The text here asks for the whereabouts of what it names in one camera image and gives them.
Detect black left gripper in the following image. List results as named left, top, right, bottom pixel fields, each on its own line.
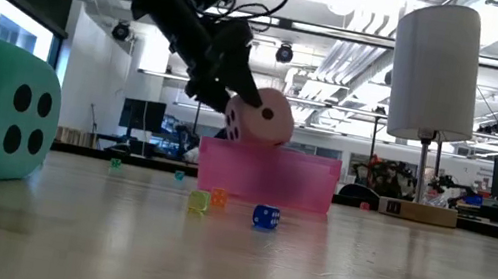
left=133, top=0, right=280, bottom=121

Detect pink foam die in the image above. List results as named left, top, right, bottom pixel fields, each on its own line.
left=220, top=81, right=301, bottom=153

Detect pink translucent plastic bin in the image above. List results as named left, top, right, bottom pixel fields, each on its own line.
left=191, top=134, right=345, bottom=219

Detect small orange die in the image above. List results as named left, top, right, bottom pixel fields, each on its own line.
left=209, top=186, right=230, bottom=210

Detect small yellow-green die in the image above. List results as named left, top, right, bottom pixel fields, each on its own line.
left=185, top=187, right=213, bottom=215

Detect small blue die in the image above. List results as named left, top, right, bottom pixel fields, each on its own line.
left=250, top=202, right=283, bottom=233

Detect black ceiling spotlight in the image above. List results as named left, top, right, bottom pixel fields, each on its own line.
left=109, top=19, right=134, bottom=44
left=273, top=41, right=297, bottom=67

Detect white shade table lamp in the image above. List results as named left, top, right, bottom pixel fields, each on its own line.
left=365, top=0, right=495, bottom=230

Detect row of wooden blocks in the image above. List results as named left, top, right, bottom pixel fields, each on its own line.
left=54, top=125, right=98, bottom=150

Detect background robot arms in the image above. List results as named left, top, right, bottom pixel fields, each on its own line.
left=349, top=150, right=422, bottom=203

